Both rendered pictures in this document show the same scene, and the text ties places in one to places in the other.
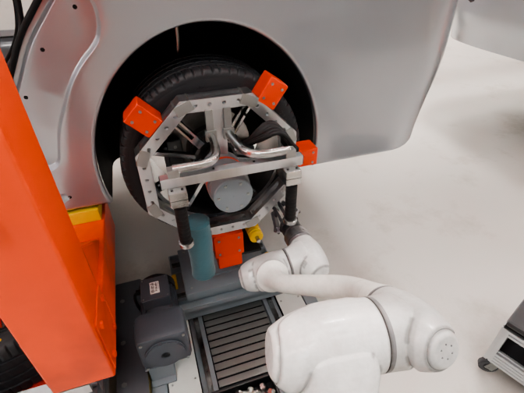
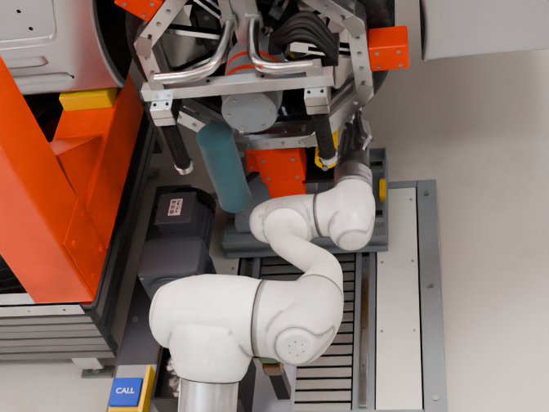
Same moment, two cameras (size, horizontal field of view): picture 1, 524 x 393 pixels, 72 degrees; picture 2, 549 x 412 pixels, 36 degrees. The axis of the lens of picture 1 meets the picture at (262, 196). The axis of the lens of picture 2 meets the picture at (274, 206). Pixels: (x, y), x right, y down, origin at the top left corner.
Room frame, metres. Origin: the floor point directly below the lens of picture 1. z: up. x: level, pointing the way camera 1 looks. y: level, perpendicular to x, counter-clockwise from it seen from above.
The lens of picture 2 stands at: (-0.27, -0.74, 2.14)
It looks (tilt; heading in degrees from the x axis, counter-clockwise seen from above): 48 degrees down; 35
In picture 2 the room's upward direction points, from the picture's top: 16 degrees counter-clockwise
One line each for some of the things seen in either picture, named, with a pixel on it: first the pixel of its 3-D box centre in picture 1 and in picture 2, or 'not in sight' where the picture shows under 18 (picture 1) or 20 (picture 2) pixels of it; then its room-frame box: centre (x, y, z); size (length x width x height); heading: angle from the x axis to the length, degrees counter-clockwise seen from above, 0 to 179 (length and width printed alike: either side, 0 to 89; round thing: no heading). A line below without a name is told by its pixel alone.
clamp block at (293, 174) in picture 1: (288, 171); (317, 91); (0.94, -0.08, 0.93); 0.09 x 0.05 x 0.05; 18
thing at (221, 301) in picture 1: (224, 274); (307, 201); (1.25, 0.20, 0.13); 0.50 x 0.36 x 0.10; 108
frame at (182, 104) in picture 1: (221, 168); (256, 62); (1.08, 0.14, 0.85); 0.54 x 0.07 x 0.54; 108
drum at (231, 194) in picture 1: (225, 179); (253, 82); (1.02, 0.12, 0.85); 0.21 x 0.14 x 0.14; 18
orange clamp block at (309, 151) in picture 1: (302, 154); (388, 48); (1.19, -0.15, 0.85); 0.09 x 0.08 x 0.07; 108
